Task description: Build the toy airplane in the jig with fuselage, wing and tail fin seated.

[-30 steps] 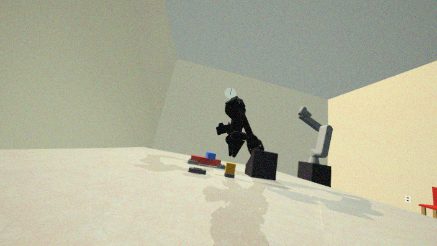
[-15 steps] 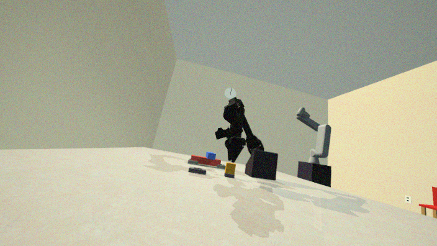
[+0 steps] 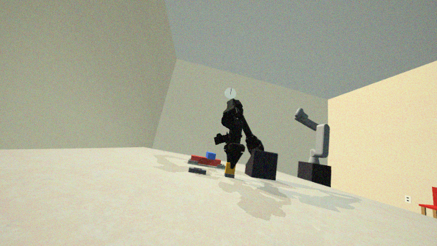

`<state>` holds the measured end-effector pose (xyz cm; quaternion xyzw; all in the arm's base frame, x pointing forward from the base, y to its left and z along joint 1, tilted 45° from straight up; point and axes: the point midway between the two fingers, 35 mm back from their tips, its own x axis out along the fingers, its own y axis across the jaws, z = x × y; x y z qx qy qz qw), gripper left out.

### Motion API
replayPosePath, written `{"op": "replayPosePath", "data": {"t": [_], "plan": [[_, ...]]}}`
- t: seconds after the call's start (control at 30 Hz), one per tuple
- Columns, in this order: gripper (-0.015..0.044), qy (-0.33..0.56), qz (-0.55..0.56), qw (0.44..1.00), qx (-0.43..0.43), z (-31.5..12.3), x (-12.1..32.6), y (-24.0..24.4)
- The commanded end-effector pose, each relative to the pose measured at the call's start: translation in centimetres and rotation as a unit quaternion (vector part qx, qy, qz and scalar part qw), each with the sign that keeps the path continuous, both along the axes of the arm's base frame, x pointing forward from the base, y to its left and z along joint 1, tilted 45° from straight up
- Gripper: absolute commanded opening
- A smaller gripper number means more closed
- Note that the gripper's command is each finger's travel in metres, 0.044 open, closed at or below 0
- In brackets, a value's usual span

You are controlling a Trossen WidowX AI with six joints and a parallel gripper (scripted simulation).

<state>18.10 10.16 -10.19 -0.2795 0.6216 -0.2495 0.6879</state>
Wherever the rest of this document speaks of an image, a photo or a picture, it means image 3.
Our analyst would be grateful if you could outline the red block with two slots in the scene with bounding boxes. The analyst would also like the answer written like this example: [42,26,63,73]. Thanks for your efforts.
[191,155,221,167]

